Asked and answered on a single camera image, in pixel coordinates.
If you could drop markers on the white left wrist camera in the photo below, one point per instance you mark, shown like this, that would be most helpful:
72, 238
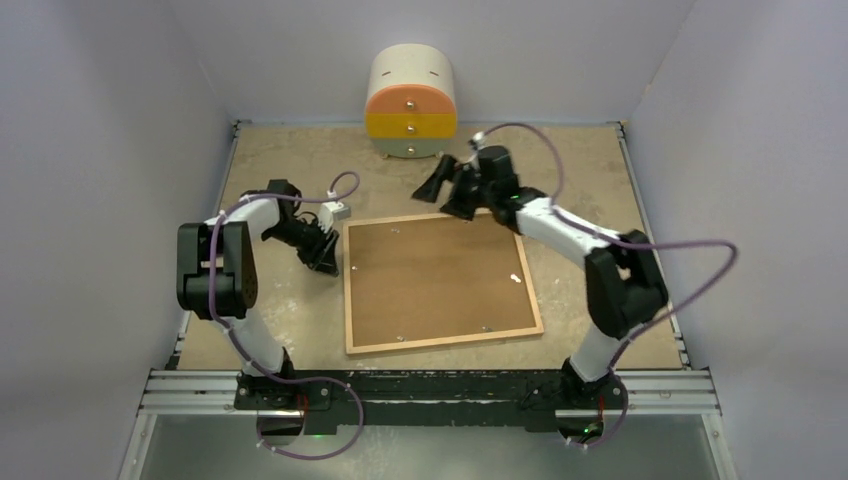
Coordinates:
330, 212

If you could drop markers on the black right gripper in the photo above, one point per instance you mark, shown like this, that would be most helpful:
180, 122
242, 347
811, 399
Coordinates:
454, 205

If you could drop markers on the round three-drawer mini cabinet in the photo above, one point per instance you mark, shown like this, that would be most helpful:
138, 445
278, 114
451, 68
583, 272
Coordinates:
411, 110

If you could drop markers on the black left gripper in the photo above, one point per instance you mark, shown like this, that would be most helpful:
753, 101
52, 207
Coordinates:
321, 256

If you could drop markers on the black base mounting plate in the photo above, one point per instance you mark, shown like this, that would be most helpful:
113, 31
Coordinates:
536, 400

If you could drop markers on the aluminium extrusion rail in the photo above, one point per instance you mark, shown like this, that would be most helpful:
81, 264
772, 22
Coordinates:
650, 392

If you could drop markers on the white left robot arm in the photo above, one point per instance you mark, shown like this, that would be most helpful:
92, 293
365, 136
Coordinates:
217, 276

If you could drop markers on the brown hardboard backing board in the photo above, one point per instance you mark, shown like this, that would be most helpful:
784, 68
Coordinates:
437, 278

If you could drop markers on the wooden picture frame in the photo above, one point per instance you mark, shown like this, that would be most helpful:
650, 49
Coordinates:
536, 298

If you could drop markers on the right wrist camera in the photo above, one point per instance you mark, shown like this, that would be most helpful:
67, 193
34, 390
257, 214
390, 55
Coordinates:
476, 144

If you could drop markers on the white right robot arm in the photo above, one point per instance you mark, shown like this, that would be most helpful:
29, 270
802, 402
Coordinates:
624, 287

